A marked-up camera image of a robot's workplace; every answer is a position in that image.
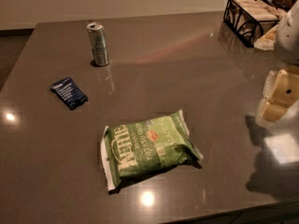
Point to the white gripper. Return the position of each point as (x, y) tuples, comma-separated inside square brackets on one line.
[(289, 38)]

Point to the green jalapeno chip bag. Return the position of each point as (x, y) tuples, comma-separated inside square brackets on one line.
[(145, 147)]

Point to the silver redbull can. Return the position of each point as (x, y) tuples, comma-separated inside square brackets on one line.
[(96, 32)]

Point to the white packets in basket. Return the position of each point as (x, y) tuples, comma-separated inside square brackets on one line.
[(260, 11)]

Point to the dark blue snack packet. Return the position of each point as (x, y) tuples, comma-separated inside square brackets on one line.
[(69, 93)]

